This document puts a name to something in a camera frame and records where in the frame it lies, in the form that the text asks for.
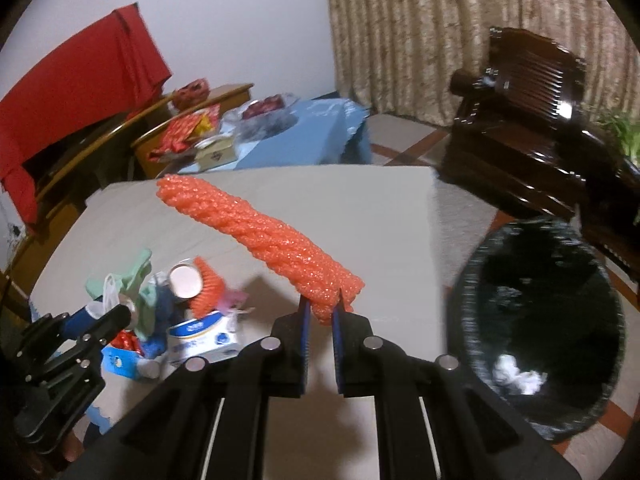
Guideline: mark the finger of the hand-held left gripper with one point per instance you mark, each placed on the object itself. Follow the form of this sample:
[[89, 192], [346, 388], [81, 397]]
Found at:
[[112, 320]]

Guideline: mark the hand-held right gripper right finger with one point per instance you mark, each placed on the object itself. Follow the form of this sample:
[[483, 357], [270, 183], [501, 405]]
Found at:
[[337, 350]]

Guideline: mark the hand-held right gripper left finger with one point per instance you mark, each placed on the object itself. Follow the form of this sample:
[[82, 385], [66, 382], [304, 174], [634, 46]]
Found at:
[[304, 340]]

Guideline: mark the red plastic bag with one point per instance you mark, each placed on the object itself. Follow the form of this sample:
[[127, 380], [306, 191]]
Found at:
[[125, 342]]

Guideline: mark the white plastic bag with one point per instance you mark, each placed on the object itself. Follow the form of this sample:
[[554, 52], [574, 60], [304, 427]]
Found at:
[[111, 290]]

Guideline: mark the blue white paper cup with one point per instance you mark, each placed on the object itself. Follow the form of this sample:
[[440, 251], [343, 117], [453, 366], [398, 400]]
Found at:
[[185, 282]]

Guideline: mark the blue white carton box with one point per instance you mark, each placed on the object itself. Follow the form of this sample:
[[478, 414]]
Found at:
[[200, 335]]

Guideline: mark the long orange foam net sleeve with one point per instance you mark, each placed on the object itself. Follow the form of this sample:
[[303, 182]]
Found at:
[[260, 230]]

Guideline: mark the trash bin with black bag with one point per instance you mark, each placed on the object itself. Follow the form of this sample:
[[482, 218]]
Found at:
[[550, 300]]

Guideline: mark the blue white packet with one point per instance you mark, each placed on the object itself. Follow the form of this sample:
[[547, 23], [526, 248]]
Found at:
[[117, 362]]

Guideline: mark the pink wrapper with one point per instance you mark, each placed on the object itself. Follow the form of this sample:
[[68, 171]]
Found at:
[[234, 300]]

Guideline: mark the beige tablecloth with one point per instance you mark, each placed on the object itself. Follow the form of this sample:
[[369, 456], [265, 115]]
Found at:
[[350, 220]]

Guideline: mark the crumpled white tissue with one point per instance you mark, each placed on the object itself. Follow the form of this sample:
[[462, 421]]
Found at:
[[525, 380]]

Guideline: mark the small cardboard box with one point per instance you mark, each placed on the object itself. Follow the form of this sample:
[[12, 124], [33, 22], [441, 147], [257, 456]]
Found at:
[[215, 155]]

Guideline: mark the red yellow packets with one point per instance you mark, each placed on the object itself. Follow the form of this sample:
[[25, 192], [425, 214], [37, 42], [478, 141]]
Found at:
[[185, 127]]

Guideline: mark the blue tablecloth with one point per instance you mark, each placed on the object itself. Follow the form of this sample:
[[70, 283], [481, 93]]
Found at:
[[310, 130]]

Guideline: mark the clear plastic bag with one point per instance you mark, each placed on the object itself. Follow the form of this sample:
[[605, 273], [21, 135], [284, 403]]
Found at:
[[262, 110]]

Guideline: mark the red cloth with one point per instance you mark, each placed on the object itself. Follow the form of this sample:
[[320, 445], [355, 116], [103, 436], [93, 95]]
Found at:
[[75, 85]]

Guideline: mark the wooden side table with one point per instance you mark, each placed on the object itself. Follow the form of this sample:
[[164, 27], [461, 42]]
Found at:
[[235, 92]]

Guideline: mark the dark wooden armchair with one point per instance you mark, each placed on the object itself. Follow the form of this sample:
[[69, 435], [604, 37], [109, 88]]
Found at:
[[525, 110]]

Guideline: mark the dark wooden plant stand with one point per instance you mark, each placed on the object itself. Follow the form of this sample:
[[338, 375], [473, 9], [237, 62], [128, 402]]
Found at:
[[615, 200]]

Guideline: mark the beige patterned curtain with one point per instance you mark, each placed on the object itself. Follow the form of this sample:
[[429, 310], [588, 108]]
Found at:
[[400, 35]]

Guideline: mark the green potted plant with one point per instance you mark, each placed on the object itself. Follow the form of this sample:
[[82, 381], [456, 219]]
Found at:
[[622, 130]]

